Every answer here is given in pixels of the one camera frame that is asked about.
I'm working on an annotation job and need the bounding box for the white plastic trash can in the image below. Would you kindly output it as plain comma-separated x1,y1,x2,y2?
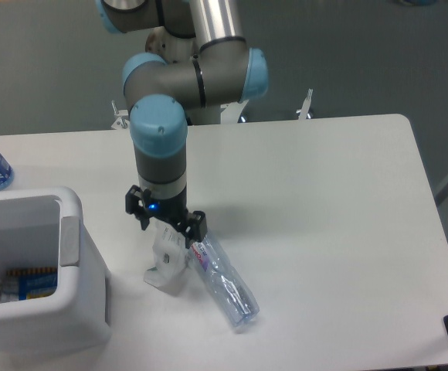
0,187,111,354

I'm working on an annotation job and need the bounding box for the white bracket with bolt right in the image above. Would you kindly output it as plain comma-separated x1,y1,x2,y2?
296,88,314,120

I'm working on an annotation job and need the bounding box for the white paper wrapper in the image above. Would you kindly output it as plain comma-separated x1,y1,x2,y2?
144,220,188,291

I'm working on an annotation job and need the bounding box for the blue and yellow snack packet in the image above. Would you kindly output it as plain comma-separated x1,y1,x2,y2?
1,267,58,301

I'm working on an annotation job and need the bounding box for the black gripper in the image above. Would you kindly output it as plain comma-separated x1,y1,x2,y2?
125,185,208,249

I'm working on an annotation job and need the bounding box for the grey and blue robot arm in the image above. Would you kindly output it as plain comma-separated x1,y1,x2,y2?
96,1,269,243

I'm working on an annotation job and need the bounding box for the crushed clear plastic bottle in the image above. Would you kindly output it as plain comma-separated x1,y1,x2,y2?
188,230,260,327

